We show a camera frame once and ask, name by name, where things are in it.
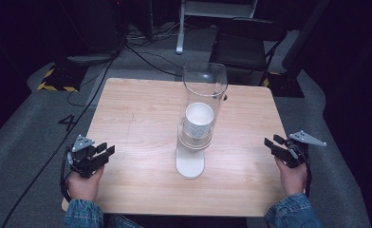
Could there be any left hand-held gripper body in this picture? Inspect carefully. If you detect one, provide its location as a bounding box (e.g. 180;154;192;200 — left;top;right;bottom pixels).
66;134;103;179

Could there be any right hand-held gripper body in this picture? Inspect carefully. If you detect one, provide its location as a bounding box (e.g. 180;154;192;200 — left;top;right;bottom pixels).
280;130;327;169

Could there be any clear plastic cup dispenser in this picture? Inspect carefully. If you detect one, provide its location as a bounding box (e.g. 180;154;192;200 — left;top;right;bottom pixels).
175;62;229;180

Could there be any white paper cup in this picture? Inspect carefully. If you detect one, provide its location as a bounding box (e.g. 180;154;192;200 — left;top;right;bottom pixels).
184;102;215;140

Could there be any person's left hand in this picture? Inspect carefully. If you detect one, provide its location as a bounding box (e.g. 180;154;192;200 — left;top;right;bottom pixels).
65;165;105;202

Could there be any person's right hand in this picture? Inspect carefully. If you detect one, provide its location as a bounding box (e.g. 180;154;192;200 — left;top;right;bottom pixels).
274;156;308;198

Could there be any black stand base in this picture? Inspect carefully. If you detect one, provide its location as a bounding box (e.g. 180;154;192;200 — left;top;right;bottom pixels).
263;70;306;99

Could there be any person's left denim sleeve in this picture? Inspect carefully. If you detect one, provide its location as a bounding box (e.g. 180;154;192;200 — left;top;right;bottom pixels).
64;198;104;228

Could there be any person's denim sleeve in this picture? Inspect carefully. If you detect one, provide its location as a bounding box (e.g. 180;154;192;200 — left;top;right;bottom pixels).
64;198;104;228
264;192;325;228

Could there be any person's right denim sleeve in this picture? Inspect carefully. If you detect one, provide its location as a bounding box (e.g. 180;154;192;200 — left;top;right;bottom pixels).
264;192;325;228

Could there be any person's denim lap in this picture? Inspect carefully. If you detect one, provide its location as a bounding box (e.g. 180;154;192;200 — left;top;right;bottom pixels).
103;214;144;228

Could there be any black and yellow floor plate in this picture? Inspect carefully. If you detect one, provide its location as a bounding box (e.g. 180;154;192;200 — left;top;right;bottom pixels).
36;63;88;93

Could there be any black folding chair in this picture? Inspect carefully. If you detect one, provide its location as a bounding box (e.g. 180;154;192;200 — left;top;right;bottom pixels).
209;17;288;86

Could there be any white metal stand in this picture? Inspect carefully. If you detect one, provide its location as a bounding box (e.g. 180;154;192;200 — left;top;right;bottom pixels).
176;0;259;55

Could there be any black floor cable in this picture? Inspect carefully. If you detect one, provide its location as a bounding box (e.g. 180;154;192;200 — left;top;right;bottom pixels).
0;47;125;228

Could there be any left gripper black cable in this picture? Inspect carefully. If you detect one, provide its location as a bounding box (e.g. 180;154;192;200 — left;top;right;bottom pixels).
59;145;76;203

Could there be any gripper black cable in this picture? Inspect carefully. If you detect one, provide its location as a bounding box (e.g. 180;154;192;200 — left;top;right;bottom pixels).
59;145;76;203
303;153;313;199

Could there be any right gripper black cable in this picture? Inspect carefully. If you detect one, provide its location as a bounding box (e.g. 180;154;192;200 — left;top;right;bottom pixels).
303;153;313;199

